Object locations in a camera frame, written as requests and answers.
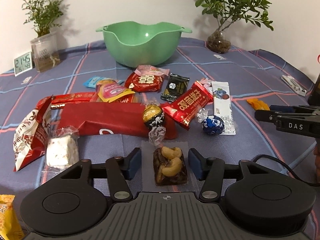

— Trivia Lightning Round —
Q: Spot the yellow snack bag corner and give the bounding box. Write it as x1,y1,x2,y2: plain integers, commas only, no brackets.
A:
0,194,24,240

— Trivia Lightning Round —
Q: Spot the white nougat clear wrapper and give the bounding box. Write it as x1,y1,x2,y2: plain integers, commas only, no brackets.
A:
42,126,79,174

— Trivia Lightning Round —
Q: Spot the dark bottle red cap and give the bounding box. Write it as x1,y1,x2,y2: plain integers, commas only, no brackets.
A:
308,74,320,106

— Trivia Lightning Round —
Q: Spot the blue foil chocolate ball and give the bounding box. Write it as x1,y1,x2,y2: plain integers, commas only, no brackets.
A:
196,108,225,135

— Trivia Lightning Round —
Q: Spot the left potted plant clear pot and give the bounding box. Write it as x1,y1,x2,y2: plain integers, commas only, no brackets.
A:
22,0,65,73

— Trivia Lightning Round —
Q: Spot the yellow pink snack packet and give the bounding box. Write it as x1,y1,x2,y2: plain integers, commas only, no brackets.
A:
95,80,135,102

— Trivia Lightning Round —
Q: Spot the orange candy wrapper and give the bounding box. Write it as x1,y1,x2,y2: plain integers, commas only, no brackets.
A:
246,98,270,111

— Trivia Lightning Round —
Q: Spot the long red snack bar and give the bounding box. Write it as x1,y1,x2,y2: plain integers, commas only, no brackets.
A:
36,92,95,109

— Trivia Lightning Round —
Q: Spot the person hand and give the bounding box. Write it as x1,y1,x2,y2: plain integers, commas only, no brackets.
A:
313,142,320,183

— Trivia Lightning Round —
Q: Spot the white small device on table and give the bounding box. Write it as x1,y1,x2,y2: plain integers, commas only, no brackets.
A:
281,75,306,96

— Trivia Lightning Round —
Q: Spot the red white snack bag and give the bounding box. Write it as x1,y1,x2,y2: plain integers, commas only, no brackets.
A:
13,97,52,172

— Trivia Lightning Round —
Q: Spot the red snack packet Chinese text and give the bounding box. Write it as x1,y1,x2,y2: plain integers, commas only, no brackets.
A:
162,81,213,130

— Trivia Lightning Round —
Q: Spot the right plant in glass vase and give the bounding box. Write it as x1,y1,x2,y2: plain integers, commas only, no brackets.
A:
195,0,274,54

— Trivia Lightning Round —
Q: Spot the black small snack packet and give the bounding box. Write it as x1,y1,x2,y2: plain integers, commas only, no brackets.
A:
161,73,190,102

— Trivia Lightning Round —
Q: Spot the light blue snack packet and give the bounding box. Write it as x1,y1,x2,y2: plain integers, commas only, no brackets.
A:
83,76,124,88

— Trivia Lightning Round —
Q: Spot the red square snack packet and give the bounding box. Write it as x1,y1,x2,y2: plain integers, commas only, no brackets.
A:
124,73,163,93

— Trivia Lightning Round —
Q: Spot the small pink white candy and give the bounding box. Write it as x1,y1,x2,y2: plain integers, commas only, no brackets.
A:
199,78,212,91

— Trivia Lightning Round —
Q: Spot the green plastic bowl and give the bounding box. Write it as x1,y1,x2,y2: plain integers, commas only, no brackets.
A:
96,21,193,68

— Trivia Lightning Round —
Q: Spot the large red flat packet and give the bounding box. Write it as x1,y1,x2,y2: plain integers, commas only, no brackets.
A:
58,102,177,140

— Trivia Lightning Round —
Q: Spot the white blueberry snack bar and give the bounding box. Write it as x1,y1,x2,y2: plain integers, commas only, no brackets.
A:
211,81,236,135

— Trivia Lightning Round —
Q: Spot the gold black chocolate ball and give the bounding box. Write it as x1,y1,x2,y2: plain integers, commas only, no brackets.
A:
142,100,167,147

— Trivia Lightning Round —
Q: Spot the black cable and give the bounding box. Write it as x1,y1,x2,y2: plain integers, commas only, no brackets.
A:
251,154,320,187

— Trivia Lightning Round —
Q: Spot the white digital clock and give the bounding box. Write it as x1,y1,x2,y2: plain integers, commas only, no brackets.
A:
14,51,33,76

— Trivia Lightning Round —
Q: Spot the cashew chocolate bar clear wrap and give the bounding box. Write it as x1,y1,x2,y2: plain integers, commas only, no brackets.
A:
142,142,190,192

